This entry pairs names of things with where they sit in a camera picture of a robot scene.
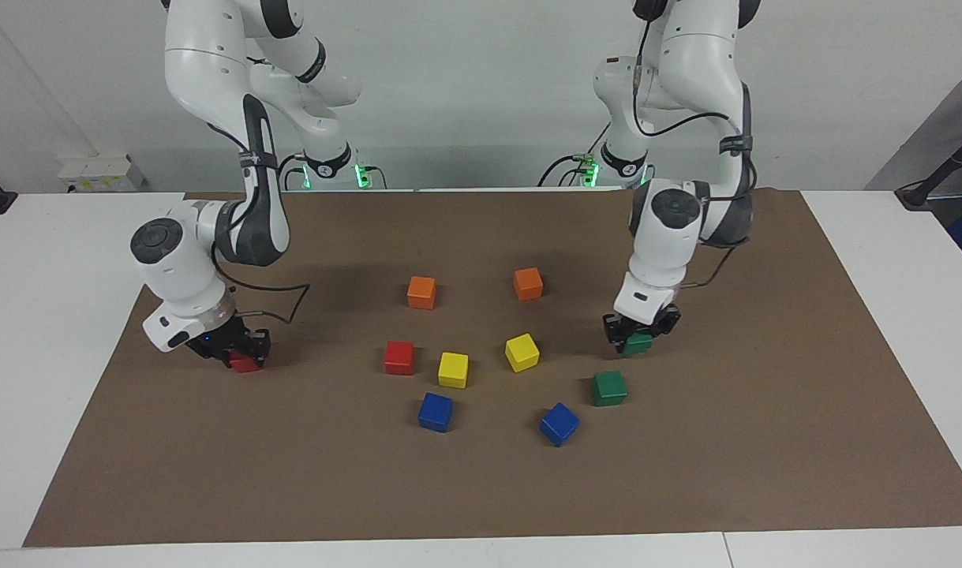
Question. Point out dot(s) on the blue wooden cube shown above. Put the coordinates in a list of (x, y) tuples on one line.
[(559, 424), (436, 412)]

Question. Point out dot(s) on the yellow wooden cube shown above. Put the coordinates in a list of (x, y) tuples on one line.
[(453, 369), (522, 352)]

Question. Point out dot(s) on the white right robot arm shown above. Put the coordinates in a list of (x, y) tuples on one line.
[(212, 71)]

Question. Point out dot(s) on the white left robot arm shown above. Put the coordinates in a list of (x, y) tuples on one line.
[(686, 71)]

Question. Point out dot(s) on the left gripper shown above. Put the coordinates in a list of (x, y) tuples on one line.
[(645, 298)]

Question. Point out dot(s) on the orange wooden cube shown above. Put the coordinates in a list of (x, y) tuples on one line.
[(421, 292), (528, 284)]

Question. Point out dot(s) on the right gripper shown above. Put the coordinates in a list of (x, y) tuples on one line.
[(173, 330)]

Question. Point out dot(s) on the brown paper table mat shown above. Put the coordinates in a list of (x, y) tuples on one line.
[(480, 489)]

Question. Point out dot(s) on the white power strip box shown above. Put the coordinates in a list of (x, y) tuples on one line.
[(102, 173)]

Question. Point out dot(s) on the green wooden cube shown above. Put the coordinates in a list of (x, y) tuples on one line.
[(638, 345), (609, 388)]

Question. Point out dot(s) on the red wooden cube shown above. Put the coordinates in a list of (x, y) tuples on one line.
[(245, 364), (399, 356)]

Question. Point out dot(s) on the black stand with pole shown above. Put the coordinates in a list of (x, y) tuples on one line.
[(934, 177)]

